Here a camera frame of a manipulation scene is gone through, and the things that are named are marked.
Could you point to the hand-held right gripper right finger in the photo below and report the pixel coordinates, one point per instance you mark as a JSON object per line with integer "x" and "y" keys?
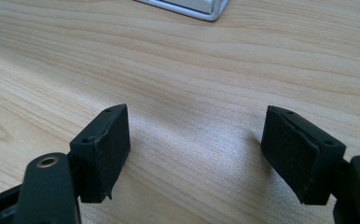
{"x": 302, "y": 155}

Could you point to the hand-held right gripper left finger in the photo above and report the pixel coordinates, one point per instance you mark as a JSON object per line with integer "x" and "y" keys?
{"x": 102, "y": 155}

